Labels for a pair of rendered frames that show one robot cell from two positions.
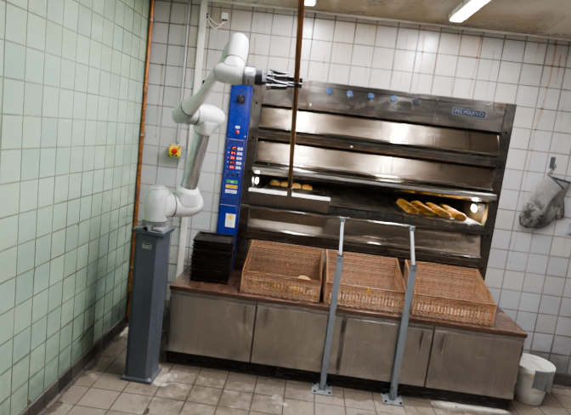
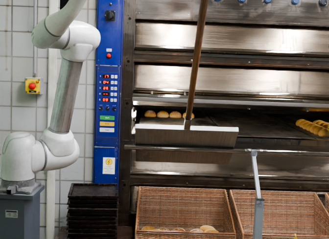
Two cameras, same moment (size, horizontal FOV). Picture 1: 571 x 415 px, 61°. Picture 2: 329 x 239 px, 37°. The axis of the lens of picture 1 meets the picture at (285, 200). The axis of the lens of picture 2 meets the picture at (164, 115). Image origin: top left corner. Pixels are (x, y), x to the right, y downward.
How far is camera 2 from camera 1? 71 cm
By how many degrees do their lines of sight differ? 4
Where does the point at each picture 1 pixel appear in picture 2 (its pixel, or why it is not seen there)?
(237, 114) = (107, 34)
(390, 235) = (304, 165)
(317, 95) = not seen: hidden behind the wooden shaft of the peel
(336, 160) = (232, 80)
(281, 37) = not seen: outside the picture
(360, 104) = (256, 10)
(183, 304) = not seen: outside the picture
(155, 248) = (24, 216)
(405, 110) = (310, 14)
